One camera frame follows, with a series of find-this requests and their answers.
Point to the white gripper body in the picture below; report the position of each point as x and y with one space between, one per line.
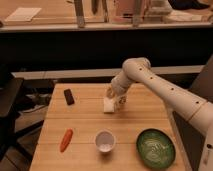
116 100

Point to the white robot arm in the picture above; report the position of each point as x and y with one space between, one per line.
194 109

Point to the black rectangular block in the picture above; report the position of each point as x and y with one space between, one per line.
69 97

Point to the white paper cup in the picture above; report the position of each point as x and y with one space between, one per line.
105 141

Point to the orange carrot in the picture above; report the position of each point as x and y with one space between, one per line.
66 140

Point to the black office chair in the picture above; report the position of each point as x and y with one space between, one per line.
13 99

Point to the white paper sheet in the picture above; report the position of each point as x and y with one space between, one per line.
22 14

